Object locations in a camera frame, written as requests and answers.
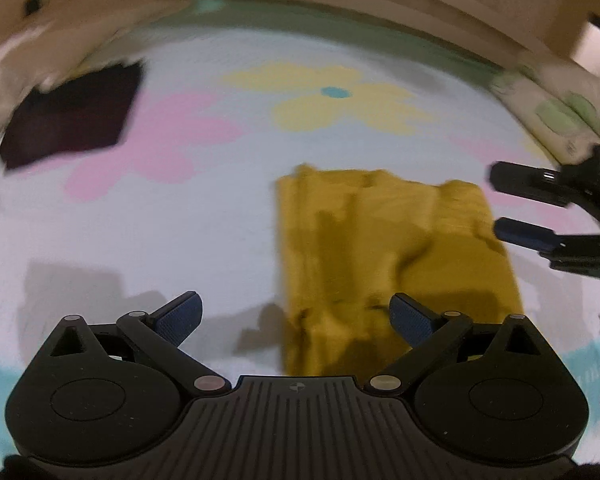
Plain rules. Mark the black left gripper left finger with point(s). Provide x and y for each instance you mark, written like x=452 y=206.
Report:
x=110 y=391

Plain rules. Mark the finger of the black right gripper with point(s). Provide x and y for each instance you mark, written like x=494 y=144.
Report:
x=577 y=184
x=576 y=254

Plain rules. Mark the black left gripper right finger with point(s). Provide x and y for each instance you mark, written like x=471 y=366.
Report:
x=483 y=391

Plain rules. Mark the mustard yellow knit garment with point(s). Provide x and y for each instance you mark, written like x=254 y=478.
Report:
x=349 y=240

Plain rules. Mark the cream floral folded quilt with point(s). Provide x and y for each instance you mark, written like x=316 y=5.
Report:
x=557 y=102

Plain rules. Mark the dark folded garment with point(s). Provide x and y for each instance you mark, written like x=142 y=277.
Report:
x=83 y=114

